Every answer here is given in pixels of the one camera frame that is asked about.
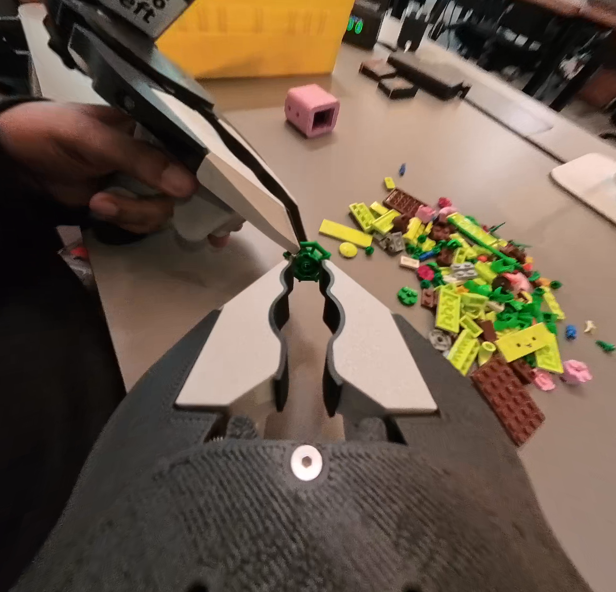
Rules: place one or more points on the large brown studded plate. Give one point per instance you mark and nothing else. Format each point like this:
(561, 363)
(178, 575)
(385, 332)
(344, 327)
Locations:
(406, 201)

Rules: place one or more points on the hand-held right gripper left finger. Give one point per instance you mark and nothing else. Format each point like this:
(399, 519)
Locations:
(231, 356)

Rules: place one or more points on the white monitor stand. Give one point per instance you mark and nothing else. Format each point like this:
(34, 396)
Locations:
(592, 188)

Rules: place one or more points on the lime round dome piece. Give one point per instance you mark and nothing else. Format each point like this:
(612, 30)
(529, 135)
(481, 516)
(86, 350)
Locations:
(348, 249)

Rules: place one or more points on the green spoked wheel piece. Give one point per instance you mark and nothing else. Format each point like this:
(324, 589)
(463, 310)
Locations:
(307, 265)

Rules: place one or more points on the yellow storage bin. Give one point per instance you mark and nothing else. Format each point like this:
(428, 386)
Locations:
(269, 29)

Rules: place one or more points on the pile of colourful toy bricks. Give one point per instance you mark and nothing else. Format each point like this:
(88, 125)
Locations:
(481, 303)

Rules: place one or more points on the person's left hand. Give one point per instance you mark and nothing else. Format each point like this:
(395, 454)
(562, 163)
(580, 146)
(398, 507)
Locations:
(72, 149)

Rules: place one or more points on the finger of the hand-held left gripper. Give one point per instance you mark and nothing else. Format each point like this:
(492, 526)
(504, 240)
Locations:
(250, 197)

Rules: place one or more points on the dark maroon studded plate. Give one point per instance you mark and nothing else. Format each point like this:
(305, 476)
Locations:
(510, 399)

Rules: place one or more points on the black device with green lights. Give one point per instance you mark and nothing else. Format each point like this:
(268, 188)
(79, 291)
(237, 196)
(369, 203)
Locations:
(365, 29)

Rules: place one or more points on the long lime flat tile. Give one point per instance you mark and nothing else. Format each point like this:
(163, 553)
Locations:
(344, 232)

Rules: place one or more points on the green round plate piece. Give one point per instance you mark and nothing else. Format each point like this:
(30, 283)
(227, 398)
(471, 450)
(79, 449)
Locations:
(408, 296)

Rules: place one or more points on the pink hollow cube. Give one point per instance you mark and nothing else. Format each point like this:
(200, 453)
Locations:
(301, 106)

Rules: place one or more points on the long black bar device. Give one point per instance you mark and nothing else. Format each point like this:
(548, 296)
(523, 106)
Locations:
(428, 72)

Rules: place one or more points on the small dark box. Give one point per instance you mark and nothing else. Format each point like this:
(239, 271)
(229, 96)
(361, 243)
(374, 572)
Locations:
(378, 68)
(397, 88)

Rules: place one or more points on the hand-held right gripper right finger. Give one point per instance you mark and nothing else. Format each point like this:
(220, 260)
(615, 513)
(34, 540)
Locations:
(385, 361)

